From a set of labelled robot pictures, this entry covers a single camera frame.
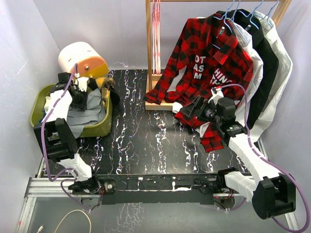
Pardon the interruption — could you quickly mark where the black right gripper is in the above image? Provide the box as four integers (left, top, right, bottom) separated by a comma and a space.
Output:
180, 96, 223, 126

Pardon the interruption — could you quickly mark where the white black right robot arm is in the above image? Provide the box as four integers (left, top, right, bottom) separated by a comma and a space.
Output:
180, 96, 296, 219

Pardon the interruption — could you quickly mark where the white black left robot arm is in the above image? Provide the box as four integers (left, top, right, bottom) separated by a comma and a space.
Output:
34, 72, 101, 194

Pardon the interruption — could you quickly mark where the yellow plaid shirt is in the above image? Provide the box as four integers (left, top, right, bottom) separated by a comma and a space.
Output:
87, 76, 121, 109

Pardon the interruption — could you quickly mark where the red black plaid shirt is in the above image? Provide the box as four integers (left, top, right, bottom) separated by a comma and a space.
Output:
142, 13, 255, 153

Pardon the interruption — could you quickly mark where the light grey white shirt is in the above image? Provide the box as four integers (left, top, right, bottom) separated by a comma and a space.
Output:
250, 11, 293, 142

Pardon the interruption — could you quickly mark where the olive green laundry basket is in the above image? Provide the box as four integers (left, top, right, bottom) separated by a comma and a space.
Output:
30, 84, 113, 137

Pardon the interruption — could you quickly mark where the blue cloth in basket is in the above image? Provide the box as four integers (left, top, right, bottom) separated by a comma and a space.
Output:
39, 109, 47, 123

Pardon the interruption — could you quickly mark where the white orange cylinder container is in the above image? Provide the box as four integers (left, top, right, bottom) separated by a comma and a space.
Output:
58, 42, 109, 79

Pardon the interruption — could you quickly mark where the wooden clothes rack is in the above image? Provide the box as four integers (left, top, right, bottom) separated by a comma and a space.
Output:
145, 0, 292, 111

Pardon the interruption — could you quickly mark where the pink hangers bundle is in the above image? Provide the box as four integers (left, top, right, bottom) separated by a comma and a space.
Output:
152, 0, 161, 75

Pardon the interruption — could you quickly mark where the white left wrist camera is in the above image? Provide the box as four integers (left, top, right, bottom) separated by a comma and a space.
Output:
74, 73, 89, 92

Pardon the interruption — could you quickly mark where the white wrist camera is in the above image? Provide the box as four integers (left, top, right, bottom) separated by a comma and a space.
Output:
208, 86, 224, 105
74, 73, 89, 92

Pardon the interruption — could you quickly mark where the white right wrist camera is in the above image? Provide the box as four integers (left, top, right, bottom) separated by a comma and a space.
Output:
208, 86, 224, 105

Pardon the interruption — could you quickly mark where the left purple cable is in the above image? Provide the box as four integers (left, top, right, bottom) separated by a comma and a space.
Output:
40, 63, 92, 214

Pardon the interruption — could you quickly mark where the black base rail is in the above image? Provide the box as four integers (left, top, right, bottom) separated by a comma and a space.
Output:
72, 173, 243, 206

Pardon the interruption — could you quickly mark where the aluminium frame rail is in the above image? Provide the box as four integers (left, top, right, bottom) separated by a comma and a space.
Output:
16, 138, 299, 233

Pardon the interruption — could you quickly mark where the blue wire hanger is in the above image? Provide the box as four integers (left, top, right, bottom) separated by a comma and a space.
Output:
239, 0, 264, 30
212, 1, 235, 50
225, 1, 252, 44
254, 0, 280, 28

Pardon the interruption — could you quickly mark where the beige cable on floor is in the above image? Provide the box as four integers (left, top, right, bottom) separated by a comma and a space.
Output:
37, 209, 92, 233

